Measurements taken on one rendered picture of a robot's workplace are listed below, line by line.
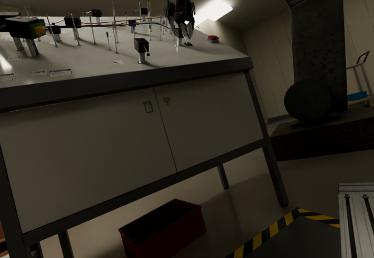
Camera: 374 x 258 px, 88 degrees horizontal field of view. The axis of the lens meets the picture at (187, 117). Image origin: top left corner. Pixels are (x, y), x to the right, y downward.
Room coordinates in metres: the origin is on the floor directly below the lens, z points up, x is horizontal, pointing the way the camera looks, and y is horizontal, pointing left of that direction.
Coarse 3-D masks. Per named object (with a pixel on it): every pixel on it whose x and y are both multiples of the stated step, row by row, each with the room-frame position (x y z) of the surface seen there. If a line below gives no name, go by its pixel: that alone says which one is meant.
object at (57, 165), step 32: (128, 96) 0.80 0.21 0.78; (0, 128) 0.62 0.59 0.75; (32, 128) 0.65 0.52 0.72; (64, 128) 0.69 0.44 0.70; (96, 128) 0.74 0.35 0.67; (128, 128) 0.79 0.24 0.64; (160, 128) 0.84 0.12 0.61; (32, 160) 0.64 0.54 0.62; (64, 160) 0.68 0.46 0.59; (96, 160) 0.73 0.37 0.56; (128, 160) 0.77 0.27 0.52; (160, 160) 0.83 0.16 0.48; (32, 192) 0.64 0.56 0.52; (64, 192) 0.67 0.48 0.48; (96, 192) 0.71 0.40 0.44; (32, 224) 0.63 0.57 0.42
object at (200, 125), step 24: (240, 72) 1.08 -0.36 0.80; (168, 96) 0.88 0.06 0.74; (192, 96) 0.93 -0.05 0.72; (216, 96) 0.99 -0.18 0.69; (240, 96) 1.06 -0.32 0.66; (168, 120) 0.86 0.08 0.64; (192, 120) 0.91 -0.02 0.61; (216, 120) 0.97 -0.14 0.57; (240, 120) 1.04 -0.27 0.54; (192, 144) 0.90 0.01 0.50; (216, 144) 0.96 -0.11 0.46; (240, 144) 1.02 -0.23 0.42
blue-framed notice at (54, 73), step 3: (66, 69) 0.75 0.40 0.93; (69, 69) 0.75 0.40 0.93; (51, 72) 0.71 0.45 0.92; (54, 72) 0.72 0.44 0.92; (57, 72) 0.72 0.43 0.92; (60, 72) 0.72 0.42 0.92; (63, 72) 0.72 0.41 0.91; (66, 72) 0.72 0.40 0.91; (69, 72) 0.73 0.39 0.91; (51, 75) 0.70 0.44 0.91; (54, 75) 0.70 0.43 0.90; (57, 75) 0.70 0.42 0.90; (60, 75) 0.70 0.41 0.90; (63, 75) 0.71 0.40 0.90; (66, 75) 0.71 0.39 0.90; (69, 75) 0.71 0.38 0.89
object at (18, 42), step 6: (0, 12) 0.76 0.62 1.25; (6, 12) 0.77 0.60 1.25; (12, 12) 0.78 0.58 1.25; (18, 12) 0.79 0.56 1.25; (0, 18) 0.74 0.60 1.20; (0, 24) 0.75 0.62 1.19; (0, 30) 0.76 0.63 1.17; (6, 30) 0.77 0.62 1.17; (18, 42) 0.83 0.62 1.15; (18, 48) 0.84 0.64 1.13
